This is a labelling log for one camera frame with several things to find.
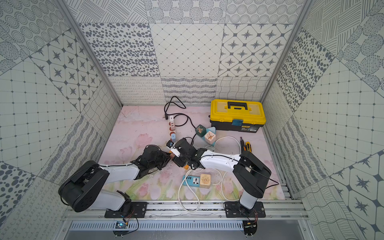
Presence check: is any yellow utility knife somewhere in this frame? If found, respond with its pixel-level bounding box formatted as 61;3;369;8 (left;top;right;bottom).
245;142;252;152

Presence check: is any black screwdriver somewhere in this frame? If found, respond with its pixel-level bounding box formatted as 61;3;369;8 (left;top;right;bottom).
240;137;247;151

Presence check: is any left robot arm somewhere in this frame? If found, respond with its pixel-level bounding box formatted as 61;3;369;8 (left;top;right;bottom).
58;145;171;216

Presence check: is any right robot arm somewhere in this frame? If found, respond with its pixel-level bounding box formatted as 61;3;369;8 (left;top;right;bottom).
167;138;272;210

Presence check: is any yellow black toolbox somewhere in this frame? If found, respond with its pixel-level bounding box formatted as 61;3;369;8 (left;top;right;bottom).
210;99;267;133

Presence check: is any aluminium rail frame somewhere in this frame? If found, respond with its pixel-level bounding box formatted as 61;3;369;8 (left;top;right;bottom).
61;200;309;221

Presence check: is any pink deer cube adapter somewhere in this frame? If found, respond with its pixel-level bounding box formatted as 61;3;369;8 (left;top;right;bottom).
204;131;217;145

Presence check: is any black power cable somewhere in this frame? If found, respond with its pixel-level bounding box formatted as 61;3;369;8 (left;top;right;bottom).
163;95;200;145

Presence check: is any dark green cube adapter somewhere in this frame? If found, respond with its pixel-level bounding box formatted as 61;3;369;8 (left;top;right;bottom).
195;125;207;138

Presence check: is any light blue triangular socket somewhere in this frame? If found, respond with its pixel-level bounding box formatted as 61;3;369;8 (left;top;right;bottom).
204;127;217;146

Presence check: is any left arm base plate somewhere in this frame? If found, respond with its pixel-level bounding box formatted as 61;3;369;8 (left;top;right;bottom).
104;202;148;219

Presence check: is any blue white power strip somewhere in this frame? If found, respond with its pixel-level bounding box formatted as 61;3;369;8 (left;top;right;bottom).
183;176;200;188

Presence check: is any white power cable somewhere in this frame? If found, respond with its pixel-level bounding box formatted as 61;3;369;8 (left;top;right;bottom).
176;136;242;214

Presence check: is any beige wooden cube adapter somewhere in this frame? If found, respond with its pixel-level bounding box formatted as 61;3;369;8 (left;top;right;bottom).
200;174;212;189

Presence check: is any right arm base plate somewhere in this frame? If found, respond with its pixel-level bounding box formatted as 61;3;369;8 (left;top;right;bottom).
223;201;266;218

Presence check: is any white long power strip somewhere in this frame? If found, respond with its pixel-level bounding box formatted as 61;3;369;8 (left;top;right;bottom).
168;115;176;140

